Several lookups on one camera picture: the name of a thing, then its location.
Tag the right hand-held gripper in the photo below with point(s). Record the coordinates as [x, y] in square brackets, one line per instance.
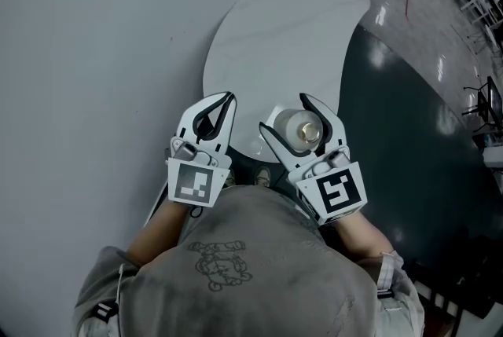
[334, 194]

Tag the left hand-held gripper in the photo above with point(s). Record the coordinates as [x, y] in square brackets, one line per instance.
[192, 182]

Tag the small white cylindrical cup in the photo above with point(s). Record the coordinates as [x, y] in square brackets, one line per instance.
[300, 129]

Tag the person's right forearm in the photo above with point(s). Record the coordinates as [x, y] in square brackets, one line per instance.
[361, 239]

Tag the person's left forearm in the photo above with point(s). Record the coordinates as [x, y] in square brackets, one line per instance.
[157, 237]

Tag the white curved table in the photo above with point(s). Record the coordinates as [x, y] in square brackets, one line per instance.
[283, 37]

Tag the person's left beige shoe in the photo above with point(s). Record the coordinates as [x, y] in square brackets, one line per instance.
[230, 179]

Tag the person's beige shoe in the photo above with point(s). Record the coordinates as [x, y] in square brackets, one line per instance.
[230, 179]
[262, 176]

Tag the person's right beige shoe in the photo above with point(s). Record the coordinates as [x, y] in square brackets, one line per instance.
[262, 176]

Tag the dark green floor mat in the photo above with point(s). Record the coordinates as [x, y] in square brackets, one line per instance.
[393, 123]

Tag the person's grey printed shirt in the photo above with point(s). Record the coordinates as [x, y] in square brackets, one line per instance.
[255, 280]

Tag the white box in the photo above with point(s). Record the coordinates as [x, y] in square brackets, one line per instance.
[494, 155]

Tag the white slatted chair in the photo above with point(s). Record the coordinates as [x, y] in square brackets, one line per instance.
[444, 300]

